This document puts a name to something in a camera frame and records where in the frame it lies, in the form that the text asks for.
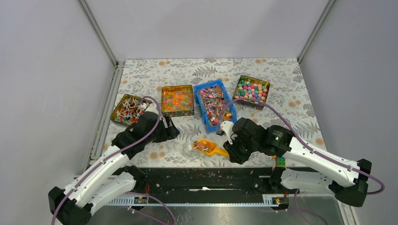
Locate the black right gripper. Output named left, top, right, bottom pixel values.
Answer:
left=223, top=132, right=259, bottom=165

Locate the yellow plastic scoop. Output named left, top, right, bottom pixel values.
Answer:
left=191, top=139, right=229, bottom=158

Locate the blue plastic candy bin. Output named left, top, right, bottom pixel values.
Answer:
left=193, top=79, right=237, bottom=133

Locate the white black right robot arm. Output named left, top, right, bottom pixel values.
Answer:
left=216, top=118, right=372, bottom=207

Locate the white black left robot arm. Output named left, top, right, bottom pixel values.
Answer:
left=48, top=102, right=179, bottom=225

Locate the tin of star candies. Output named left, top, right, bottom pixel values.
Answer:
left=233, top=75, right=270, bottom=110

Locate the tin of orange gummies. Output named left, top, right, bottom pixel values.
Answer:
left=161, top=85, right=194, bottom=117

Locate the clear glass jar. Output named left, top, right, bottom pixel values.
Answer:
left=181, top=139, right=201, bottom=160

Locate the colourful toy block train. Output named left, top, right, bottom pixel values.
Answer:
left=273, top=156, right=286, bottom=168

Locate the tin of lollipops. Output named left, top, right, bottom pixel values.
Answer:
left=110, top=94, right=152, bottom=127

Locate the floral table cloth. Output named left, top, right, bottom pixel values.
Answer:
left=116, top=58, right=325, bottom=167

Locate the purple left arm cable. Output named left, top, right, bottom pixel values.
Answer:
left=50, top=95, right=178, bottom=225

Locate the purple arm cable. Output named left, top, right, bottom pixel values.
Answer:
left=217, top=97, right=385, bottom=225
left=50, top=95, right=178, bottom=225

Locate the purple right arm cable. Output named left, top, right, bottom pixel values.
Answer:
left=217, top=97, right=385, bottom=225

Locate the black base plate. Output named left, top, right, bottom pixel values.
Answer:
left=132, top=167, right=296, bottom=201

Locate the grey slotted cable duct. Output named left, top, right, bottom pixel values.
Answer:
left=106, top=195, right=279, bottom=207

